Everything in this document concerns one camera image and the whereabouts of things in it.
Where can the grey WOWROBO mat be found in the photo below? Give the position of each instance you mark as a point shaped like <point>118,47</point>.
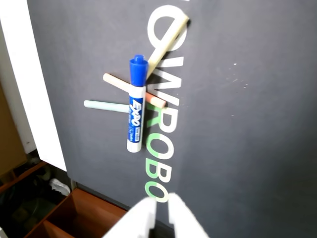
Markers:
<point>235,124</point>

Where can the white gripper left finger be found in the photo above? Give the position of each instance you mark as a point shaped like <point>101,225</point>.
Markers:
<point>136,218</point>

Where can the orange chalk stick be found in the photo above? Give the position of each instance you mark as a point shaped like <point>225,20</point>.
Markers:
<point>116,80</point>

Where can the blue Expo marker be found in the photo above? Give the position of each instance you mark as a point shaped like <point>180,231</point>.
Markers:
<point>135,111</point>

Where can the yellow chalk stick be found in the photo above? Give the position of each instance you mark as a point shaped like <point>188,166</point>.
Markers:
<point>168,42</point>

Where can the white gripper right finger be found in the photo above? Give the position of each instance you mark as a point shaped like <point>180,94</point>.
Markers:
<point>185,218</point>

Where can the brown wooden shelf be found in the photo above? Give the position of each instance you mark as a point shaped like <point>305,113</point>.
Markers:
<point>81,210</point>

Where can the green chalk stick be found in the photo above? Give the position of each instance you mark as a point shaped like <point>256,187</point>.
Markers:
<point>104,105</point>

